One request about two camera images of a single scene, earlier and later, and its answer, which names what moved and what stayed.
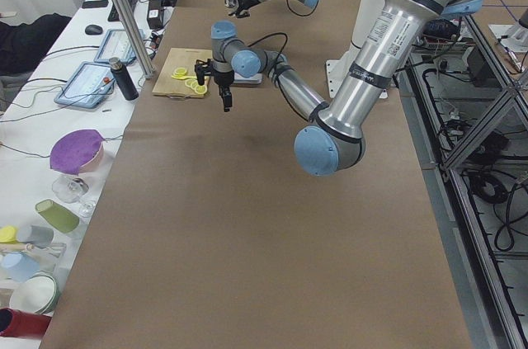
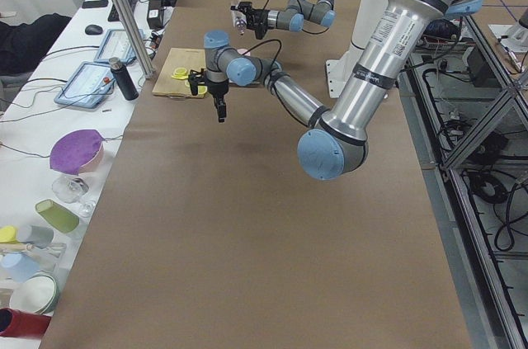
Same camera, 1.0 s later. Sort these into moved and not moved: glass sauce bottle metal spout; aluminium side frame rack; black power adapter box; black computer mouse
Moved: glass sauce bottle metal spout
Not moved: aluminium side frame rack; black computer mouse; black power adapter box
